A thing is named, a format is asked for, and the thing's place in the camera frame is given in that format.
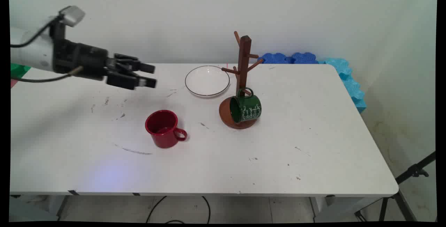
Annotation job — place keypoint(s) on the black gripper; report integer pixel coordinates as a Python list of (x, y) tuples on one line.
[(82, 61)]

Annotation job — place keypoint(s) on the green enamel mug white print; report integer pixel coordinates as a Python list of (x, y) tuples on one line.
[(247, 108)]

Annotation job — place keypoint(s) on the red enamel mug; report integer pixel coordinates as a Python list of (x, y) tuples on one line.
[(162, 129)]

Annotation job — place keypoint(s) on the white plate black rim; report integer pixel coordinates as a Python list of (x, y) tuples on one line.
[(207, 80)]

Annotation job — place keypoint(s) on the brown wooden mug tree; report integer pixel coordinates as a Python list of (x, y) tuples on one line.
[(244, 63)]

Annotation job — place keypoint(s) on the green foam mat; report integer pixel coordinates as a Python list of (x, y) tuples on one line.
[(18, 70)]

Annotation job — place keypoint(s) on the pink foam mat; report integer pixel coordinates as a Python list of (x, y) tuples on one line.
[(13, 83)]

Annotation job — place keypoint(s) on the dark blue foam mat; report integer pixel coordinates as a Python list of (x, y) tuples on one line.
[(289, 59)]

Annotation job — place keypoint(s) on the light blue foam mat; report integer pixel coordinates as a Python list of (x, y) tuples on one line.
[(350, 80)]

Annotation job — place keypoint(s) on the black tripod stand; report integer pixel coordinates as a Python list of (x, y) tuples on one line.
[(411, 174)]

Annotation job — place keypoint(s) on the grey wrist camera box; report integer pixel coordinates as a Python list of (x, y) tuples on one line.
[(72, 15)]

